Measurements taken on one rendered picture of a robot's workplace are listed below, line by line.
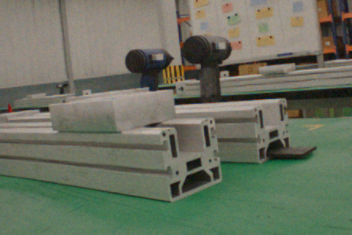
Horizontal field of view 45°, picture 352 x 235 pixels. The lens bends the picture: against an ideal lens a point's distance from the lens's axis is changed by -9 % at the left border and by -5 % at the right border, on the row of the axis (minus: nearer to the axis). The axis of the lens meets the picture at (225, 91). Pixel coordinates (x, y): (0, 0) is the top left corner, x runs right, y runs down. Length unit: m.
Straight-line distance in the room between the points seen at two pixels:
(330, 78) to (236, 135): 1.52
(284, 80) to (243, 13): 1.89
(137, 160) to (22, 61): 12.53
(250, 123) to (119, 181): 0.21
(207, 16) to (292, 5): 1.02
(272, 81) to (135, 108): 1.81
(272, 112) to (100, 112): 0.28
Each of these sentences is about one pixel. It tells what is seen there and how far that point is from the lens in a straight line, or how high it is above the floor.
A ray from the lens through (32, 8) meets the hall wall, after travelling 13.41.
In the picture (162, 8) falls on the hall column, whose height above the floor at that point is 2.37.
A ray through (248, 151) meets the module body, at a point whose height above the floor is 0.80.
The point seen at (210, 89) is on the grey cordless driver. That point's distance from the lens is 0.91.
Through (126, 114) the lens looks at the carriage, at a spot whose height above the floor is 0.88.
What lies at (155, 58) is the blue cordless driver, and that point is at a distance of 1.09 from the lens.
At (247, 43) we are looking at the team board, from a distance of 4.08.
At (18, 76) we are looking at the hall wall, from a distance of 12.92.
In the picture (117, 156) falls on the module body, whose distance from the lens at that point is 0.56.
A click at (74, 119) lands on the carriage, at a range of 0.62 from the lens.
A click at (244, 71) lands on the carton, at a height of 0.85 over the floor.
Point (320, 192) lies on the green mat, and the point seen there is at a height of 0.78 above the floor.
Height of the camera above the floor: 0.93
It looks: 3 degrees down
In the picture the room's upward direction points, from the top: 7 degrees counter-clockwise
